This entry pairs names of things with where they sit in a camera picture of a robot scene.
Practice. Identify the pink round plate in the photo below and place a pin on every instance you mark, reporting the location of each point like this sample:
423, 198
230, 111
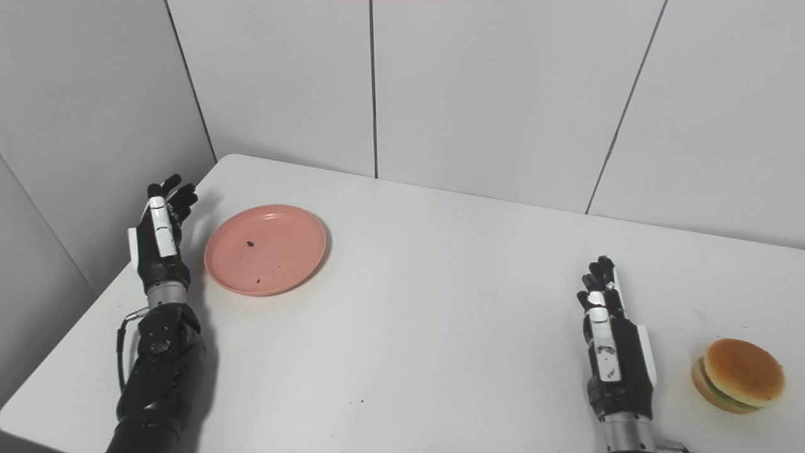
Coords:
277, 258

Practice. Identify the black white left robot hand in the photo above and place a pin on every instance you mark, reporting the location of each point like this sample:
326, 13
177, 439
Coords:
157, 264

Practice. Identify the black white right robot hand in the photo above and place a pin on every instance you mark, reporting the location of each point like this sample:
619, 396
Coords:
629, 371

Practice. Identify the toy hamburger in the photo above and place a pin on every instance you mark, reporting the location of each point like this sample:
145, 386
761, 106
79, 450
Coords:
742, 371

